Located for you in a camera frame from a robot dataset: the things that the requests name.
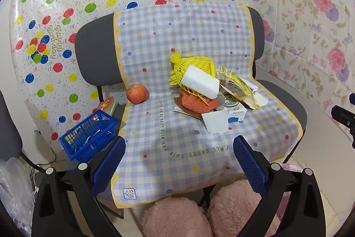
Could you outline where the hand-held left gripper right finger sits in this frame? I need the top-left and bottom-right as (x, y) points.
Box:
(233, 135), (325, 237)

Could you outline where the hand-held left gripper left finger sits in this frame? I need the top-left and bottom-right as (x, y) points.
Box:
(32, 135), (126, 237)

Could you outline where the white milk carton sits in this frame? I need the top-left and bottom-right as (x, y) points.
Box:
(219, 100), (247, 123)

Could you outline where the white paper box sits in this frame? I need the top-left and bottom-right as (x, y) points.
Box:
(201, 109), (228, 134)

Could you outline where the orange knitted glove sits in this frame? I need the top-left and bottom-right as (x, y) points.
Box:
(180, 88), (219, 114)

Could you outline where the brown paper tray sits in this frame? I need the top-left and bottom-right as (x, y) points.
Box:
(173, 98), (206, 119)

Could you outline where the yellow snack wrapper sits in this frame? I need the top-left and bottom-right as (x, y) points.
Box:
(216, 66), (260, 110)

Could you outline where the white foam block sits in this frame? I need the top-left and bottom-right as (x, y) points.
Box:
(181, 65), (221, 100)

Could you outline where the yellow foam fruit net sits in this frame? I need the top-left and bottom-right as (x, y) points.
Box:
(169, 52), (217, 107)

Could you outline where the blue plastic basket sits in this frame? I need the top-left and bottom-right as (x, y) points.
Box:
(59, 109), (119, 162)

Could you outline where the red apple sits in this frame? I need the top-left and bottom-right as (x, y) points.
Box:
(126, 85), (149, 105)

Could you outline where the floral printed sheet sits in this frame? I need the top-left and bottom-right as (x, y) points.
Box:
(244, 0), (355, 126)

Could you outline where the clear plastic bag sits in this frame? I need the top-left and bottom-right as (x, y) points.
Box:
(0, 156), (36, 237)

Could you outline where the dark grey chair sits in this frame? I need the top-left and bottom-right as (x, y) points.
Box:
(0, 90), (24, 160)

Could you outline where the grey office chair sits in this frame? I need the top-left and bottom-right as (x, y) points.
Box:
(75, 5), (308, 199)

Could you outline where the blue checkered cloth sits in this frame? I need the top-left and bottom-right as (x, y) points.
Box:
(111, 1), (304, 210)

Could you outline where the balloon printed plastic sheet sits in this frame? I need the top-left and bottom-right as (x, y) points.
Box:
(8, 0), (250, 149)

